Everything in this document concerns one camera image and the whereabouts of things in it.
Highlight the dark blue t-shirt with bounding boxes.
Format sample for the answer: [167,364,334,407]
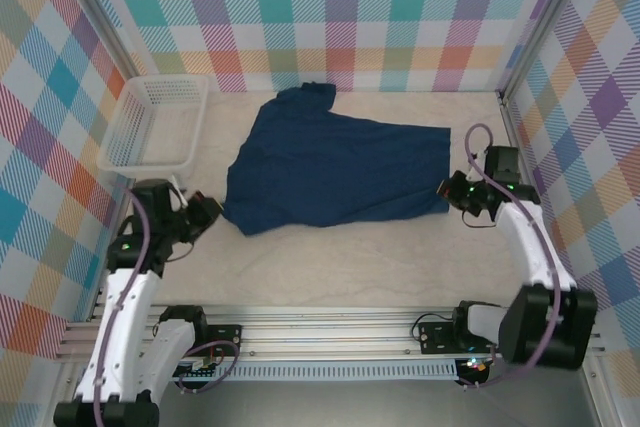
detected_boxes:
[221,80,454,237]

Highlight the white plastic mesh basket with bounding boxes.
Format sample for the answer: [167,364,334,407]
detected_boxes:
[97,74,211,183]

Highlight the black circuit board white connector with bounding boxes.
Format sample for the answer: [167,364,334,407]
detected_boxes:
[171,359,220,384]

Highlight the circuit board with lit LEDs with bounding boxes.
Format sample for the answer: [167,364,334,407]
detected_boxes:
[458,355,490,379]

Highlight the aluminium table side rail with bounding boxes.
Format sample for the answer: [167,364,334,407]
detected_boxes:
[498,91,574,298]

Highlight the aluminium frame post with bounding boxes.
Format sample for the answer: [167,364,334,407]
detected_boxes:
[497,0,596,98]
[53,0,151,76]

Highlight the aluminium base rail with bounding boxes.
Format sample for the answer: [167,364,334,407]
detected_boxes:
[57,302,606,362]

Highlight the white slotted cable duct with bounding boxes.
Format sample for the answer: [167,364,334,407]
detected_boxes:
[149,360,460,383]

